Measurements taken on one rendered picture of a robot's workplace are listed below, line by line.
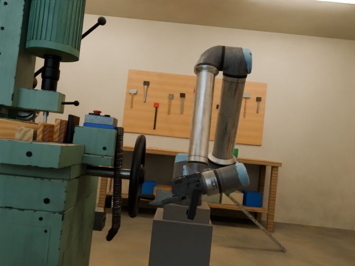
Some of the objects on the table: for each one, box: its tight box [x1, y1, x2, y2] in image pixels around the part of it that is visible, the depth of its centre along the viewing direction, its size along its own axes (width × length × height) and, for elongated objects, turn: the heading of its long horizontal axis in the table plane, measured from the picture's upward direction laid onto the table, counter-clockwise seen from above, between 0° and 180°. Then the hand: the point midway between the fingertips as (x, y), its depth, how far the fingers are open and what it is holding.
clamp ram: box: [66, 115, 81, 141], centre depth 107 cm, size 9×8×9 cm
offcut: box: [15, 128, 34, 141], centre depth 81 cm, size 3×3×3 cm
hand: (152, 204), depth 114 cm, fingers closed
